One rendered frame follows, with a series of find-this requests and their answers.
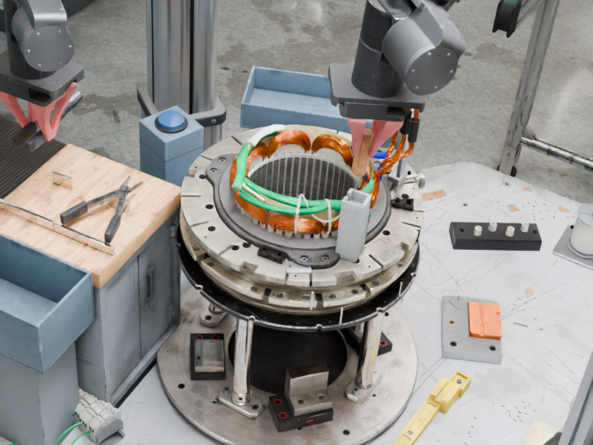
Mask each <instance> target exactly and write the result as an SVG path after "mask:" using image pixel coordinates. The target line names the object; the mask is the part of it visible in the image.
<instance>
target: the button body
mask: <svg viewBox="0 0 593 445"><path fill-rule="evenodd" d="M169 110H174V111H177V112H179V113H181V114H182V115H184V116H185V117H186V118H187V120H188V126H187V127H186V129H185V130H183V131H182V132H178V133H166V132H161V131H159V130H158V129H157V128H156V127H155V125H154V120H155V119H156V118H157V117H158V116H159V115H160V114H161V113H162V112H165V111H169ZM203 136H204V127H203V126H202V125H200V124H199V123H198V122H197V121H195V120H194V119H193V118H192V117H190V116H189V115H188V114H187V113H185V112H184V111H183V110H182V109H180V108H179V107H178V106H174V107H171V108H169V109H165V110H163V111H161V112H158V113H156V114H153V115H152V116H149V117H145V118H142V119H140V120H139V157H140V171H141V172H143V173H146V174H147V175H150V176H153V177H157V178H159V179H161V180H163V181H166V182H168V183H171V184H173V185H177V186H179V187H182V184H183V181H184V177H194V176H195V175H191V174H189V168H190V167H191V165H192V164H193V163H194V161H195V160H196V159H197V158H198V157H199V156H200V155H201V154H202V153H203Z"/></svg>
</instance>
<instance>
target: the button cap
mask: <svg viewBox="0 0 593 445"><path fill-rule="evenodd" d="M158 125H159V126H160V127H162V128H164V129H169V130H174V129H178V128H180V127H182V126H183V125H184V115H182V114H181V113H179V112H177V111H174V110H169V111H165V112H162V113H161V114H160V115H159V116H158Z"/></svg>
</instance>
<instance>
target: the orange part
mask: <svg viewBox="0 0 593 445"><path fill-rule="evenodd" d="M468 312H469V336H470V337H477V338H485V339H493V340H500V339H501V337H502V326H501V319H500V306H499V305H494V304H486V303H483V304H482V305H481V304H478V302H469V307H468Z"/></svg>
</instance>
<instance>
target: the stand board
mask: <svg viewBox="0 0 593 445"><path fill-rule="evenodd" d="M54 170H55V171H57V172H60V173H62V174H65V175H66V176H69V177H72V183H73V189H72V190H69V189H67V188H64V187H62V186H60V185H56V184H54V183H53V177H52V171H54ZM128 176H130V177H131V179H130V181H129V183H128V186H130V187H132V186H134V185H135V184H137V183H139V182H141V181H143V185H141V186H139V187H138V188H137V189H135V190H134V191H133V192H131V193H129V194H128V195H127V197H126V199H127V200H129V201H130V212H129V213H128V214H127V213H125V212H123V214H122V218H121V224H120V226H119V228H118V230H117V232H116V235H115V236H114V238H113V239H112V241H111V243H110V244H109V243H107V244H109V245H113V246H114V248H115V254H114V255H113V256H110V255H108V254H106V253H103V252H101V251H98V250H96V249H93V248H92V247H90V246H87V245H84V244H81V243H80V242H78V241H75V240H73V239H71V238H68V237H65V236H63V235H61V234H58V233H56V232H55V231H52V230H49V229H46V228H44V227H42V226H40V225H38V224H35V223H33V222H29V221H28V220H26V219H23V218H21V217H19V216H16V215H13V214H11V213H9V212H6V211H4V210H2V209H0V233H2V234H4V235H5V236H8V237H10V238H14V239H16V240H18V241H20V242H22V243H24V244H26V245H30V246H32V247H34V248H36V249H38V250H41V251H43V252H45V253H48V254H50V255H53V256H55V257H57V258H59V259H61V260H64V261H67V262H69V263H71V264H73V265H75V266H77V267H80V268H83V269H85V270H87V271H89V272H92V280H93V286H95V287H97V288H101V287H102V286H103V285H104V284H105V283H106V282H107V281H108V280H109V279H110V278H111V277H112V276H113V274H115V272H116V271H117V270H118V269H119V268H120V267H122V266H123V264H124V263H125V262H126V261H127V260H128V259H130V257H131V256H132V255H133V254H134V253H135V252H136V251H137V250H138V249H139V248H140V247H141V246H142V245H143V244H144V243H145V242H146V241H147V240H148V239H149V238H150V237H151V236H152V235H153V234H154V233H155V232H156V231H157V229H158V228H159V227H160V226H161V225H162V224H163V223H164V222H165V221H166V220H167V219H168V218H169V217H170V216H171V215H172V214H173V213H174V212H175V211H176V210H177V209H178V208H179V206H180V205H181V189H182V187H179V186H177V185H173V184H171V183H168V182H166V181H163V180H161V179H159V178H157V177H153V176H150V175H147V174H146V173H143V172H141V171H138V170H135V169H133V168H130V167H128V166H125V165H123V164H121V163H118V162H114V161H112V160H110V159H108V158H105V157H103V156H100V155H97V154H94V153H92V152H89V151H87V150H85V149H83V148H80V147H76V146H73V145H72V144H68V145H67V146H65V147H64V148H63V149H62V150H61V151H59V152H58V153H57V154H56V155H55V156H53V157H52V158H51V159H50V160H49V161H47V162H46V163H45V164H44V165H43V166H41V167H40V168H39V169H38V170H37V171H36V172H35V173H34V174H33V175H32V176H31V177H29V178H28V179H27V180H26V181H25V182H23V183H22V184H21V185H20V186H18V187H17V188H16V189H15V190H14V191H13V192H11V193H10V194H9V195H8V196H7V197H5V198H4V200H6V201H8V202H10V203H12V204H14V205H17V206H19V207H22V208H24V209H27V210H29V211H31V212H34V213H36V214H37V215H41V216H44V217H46V218H48V219H50V220H52V221H55V222H57V223H61V221H60V214H61V213H63V212H64V211H65V210H67V209H69V208H71V207H73V206H75V205H77V204H79V203H80V202H81V201H83V200H84V201H89V200H93V199H95V198H97V197H100V196H102V195H104V194H106V193H109V192H113V191H115V190H117V189H119V188H120V186H121V185H122V183H123V182H124V181H125V179H126V178H127V177H128ZM115 213H116V208H114V207H111V206H110V205H109V202H108V201H107V202H105V203H104V204H103V205H102V206H99V205H98V206H96V207H92V208H89V209H88V212H87V213H85V214H83V215H82V216H80V217H78V218H77V219H75V220H73V221H71V222H69V223H67V224H65V226H67V227H69V228H72V229H74V230H77V231H79V232H81V233H84V234H86V235H88V236H90V237H92V238H96V239H98V240H101V241H102V242H104V232H105V231H106V229H107V228H108V226H109V223H110V221H111V219H112V218H113V216H114V214H115Z"/></svg>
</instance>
